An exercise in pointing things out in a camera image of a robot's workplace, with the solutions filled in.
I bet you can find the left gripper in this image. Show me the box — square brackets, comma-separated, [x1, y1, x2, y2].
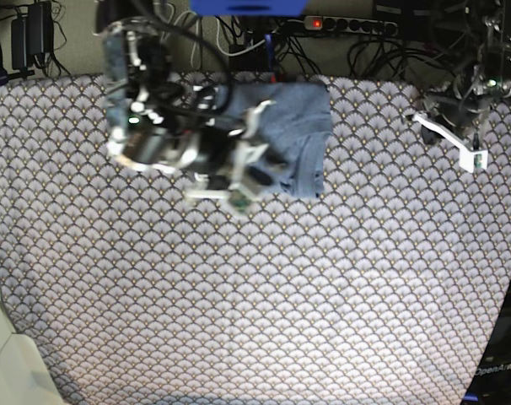
[422, 90, 492, 146]

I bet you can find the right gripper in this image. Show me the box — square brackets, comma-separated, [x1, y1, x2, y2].
[166, 117, 272, 194]

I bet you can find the blue T-shirt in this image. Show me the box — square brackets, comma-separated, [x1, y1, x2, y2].
[226, 82, 332, 198]

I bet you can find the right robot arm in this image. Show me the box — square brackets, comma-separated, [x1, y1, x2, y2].
[95, 1, 273, 206]

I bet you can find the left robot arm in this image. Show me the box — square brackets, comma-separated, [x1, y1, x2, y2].
[422, 1, 511, 150]

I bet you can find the black box under table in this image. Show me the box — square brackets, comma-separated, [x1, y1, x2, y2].
[229, 44, 271, 73]

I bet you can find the black power strip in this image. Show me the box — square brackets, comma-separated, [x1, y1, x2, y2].
[303, 15, 399, 37]

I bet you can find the fan-patterned table cloth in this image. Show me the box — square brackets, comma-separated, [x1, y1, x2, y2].
[0, 76, 511, 404]

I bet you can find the black power adapter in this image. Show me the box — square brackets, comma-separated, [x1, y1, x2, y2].
[11, 1, 54, 70]

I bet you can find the black OpenArm base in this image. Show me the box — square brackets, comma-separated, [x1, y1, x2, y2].
[462, 281, 511, 404]

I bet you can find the beige plastic bin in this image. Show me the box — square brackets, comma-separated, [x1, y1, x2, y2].
[0, 302, 64, 404]

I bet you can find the white cable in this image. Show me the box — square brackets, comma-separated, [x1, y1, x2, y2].
[153, 0, 268, 68]

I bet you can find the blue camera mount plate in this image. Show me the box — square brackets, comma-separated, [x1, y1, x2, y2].
[190, 0, 307, 16]

